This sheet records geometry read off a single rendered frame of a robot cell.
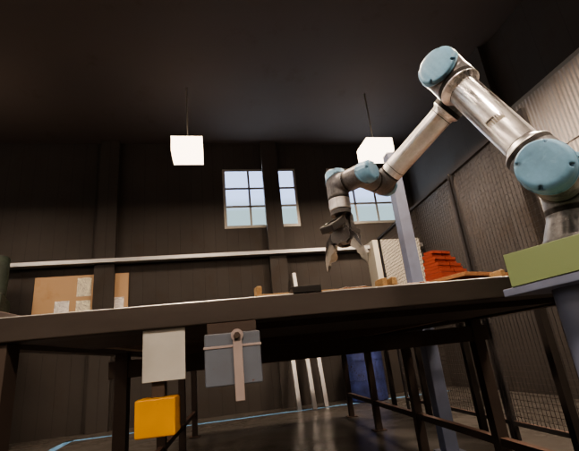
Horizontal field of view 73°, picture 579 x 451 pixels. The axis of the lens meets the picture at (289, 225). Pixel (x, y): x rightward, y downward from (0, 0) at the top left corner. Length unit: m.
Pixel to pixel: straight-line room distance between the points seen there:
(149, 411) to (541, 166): 1.03
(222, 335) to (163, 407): 0.20
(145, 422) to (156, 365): 0.12
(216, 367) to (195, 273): 5.90
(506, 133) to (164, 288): 6.23
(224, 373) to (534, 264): 0.77
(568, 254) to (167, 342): 0.93
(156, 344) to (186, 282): 5.82
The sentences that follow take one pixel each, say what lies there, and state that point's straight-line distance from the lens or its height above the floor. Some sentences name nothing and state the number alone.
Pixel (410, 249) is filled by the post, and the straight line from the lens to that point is 3.38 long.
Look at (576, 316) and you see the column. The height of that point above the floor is 0.78.
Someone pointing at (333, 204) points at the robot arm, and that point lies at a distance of 1.34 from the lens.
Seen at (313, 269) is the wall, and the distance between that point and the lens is 7.08.
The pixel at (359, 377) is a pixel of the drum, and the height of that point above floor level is 0.36.
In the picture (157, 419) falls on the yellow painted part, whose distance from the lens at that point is 1.02.
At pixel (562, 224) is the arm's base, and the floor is 0.99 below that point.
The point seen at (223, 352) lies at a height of 0.79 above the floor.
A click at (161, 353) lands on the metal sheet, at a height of 0.80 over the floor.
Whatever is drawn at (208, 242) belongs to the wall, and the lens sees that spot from 7.00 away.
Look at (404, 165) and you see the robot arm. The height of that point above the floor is 1.33.
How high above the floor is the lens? 0.76
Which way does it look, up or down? 18 degrees up
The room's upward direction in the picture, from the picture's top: 6 degrees counter-clockwise
